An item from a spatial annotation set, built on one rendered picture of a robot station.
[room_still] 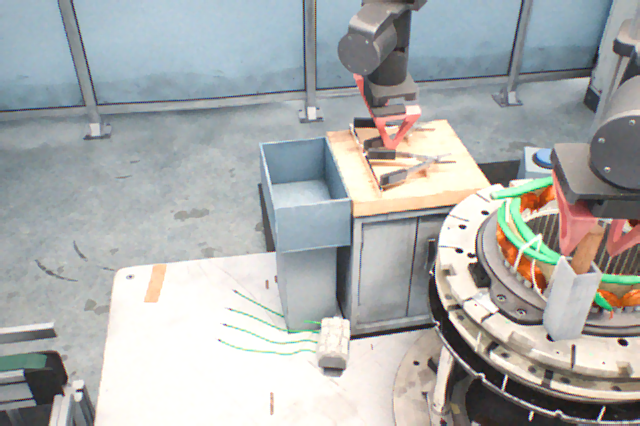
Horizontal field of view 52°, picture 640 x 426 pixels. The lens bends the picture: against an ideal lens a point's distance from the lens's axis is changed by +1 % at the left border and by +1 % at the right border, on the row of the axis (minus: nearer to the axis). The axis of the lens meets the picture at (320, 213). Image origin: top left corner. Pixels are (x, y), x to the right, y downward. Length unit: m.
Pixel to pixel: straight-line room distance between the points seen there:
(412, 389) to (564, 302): 0.39
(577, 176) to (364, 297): 0.54
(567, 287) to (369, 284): 0.42
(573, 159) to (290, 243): 0.46
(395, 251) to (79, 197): 2.01
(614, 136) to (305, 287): 0.65
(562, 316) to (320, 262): 0.42
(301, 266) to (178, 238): 1.56
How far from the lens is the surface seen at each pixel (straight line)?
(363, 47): 0.83
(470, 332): 0.75
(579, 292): 0.67
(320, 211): 0.90
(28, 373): 1.18
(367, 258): 0.98
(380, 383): 1.04
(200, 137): 3.09
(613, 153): 0.47
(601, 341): 0.73
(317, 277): 1.02
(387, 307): 1.06
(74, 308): 2.35
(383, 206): 0.91
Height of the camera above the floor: 1.61
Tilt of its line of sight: 38 degrees down
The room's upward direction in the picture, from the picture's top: straight up
